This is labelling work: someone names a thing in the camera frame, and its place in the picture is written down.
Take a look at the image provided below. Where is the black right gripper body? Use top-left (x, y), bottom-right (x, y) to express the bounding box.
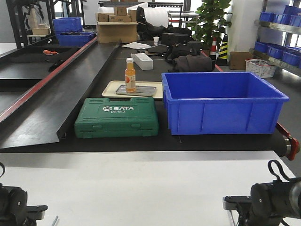
top-left (222, 196), bottom-right (252, 210)

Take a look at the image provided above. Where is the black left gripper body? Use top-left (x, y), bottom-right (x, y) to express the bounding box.
top-left (26, 205), bottom-right (48, 220)

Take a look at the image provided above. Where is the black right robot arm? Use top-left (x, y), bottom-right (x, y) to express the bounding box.
top-left (223, 160), bottom-right (301, 226)

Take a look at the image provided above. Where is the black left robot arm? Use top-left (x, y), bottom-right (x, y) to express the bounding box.
top-left (0, 184), bottom-right (48, 226)

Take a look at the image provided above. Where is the beige plastic tray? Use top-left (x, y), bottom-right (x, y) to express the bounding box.
top-left (102, 81), bottom-right (163, 99)

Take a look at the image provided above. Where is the small metal tray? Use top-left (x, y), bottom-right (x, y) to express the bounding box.
top-left (115, 85), bottom-right (157, 97)

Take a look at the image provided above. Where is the large blue plastic bin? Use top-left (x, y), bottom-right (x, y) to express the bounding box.
top-left (161, 72), bottom-right (289, 135)

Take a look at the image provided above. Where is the green SATA tool case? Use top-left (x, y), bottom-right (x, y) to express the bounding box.
top-left (74, 97), bottom-right (159, 138)

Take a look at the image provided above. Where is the brown cardboard box on floor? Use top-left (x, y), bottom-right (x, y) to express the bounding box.
top-left (229, 51), bottom-right (253, 70)

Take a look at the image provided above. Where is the black yellow traffic cone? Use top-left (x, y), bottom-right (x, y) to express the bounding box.
top-left (216, 34), bottom-right (228, 66)

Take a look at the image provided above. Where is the dark grey jacket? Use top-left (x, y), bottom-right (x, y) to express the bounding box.
top-left (168, 55), bottom-right (215, 73)

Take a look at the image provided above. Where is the orange white traffic cone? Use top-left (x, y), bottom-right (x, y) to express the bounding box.
top-left (209, 37), bottom-right (217, 61)

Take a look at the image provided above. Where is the orange juice bottle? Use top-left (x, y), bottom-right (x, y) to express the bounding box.
top-left (125, 58), bottom-right (136, 92)

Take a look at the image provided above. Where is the black backpack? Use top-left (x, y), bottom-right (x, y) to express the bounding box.
top-left (164, 43), bottom-right (200, 63)

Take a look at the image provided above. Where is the steel storage shelf rack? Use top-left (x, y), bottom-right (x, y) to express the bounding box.
top-left (250, 0), bottom-right (301, 76)

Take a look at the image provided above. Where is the white rectangular box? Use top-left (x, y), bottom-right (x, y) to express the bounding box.
top-left (131, 53), bottom-right (153, 70)

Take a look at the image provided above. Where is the blue bin far left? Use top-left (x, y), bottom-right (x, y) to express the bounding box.
top-left (56, 32), bottom-right (95, 47)

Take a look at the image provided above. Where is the black equipment case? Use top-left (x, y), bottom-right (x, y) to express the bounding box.
top-left (161, 33), bottom-right (193, 46)

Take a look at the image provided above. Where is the white paper cup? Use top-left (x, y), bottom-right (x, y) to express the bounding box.
top-left (153, 36), bottom-right (159, 45)

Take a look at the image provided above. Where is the green potted plant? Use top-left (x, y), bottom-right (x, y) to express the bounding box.
top-left (188, 0), bottom-right (232, 48)

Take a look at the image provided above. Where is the blue bin stacked behind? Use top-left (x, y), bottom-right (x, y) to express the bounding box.
top-left (53, 17), bottom-right (82, 32)

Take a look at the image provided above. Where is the large cardboard box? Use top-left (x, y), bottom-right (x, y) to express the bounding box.
top-left (96, 22), bottom-right (138, 43)

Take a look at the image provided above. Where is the red conveyor end bracket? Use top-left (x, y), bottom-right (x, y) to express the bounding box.
top-left (276, 122), bottom-right (301, 161)

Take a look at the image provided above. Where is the white wire basket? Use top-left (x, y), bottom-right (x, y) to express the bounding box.
top-left (246, 59), bottom-right (276, 78)

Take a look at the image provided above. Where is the orange handled tool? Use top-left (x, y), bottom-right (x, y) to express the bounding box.
top-left (43, 49), bottom-right (58, 55)

